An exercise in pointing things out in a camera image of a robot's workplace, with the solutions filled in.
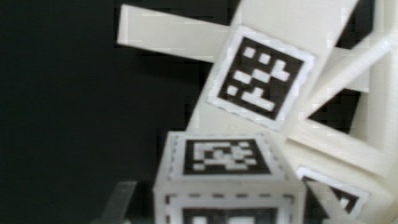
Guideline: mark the white chair back frame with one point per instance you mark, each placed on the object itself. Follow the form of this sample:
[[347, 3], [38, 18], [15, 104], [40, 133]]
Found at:
[[297, 90]]

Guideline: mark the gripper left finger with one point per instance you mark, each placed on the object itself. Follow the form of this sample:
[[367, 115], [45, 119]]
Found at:
[[114, 215]]

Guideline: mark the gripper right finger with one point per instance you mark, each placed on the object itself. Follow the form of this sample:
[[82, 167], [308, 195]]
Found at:
[[322, 210]]

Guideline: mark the white tagged cube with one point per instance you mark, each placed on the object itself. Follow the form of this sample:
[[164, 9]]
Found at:
[[226, 183]]

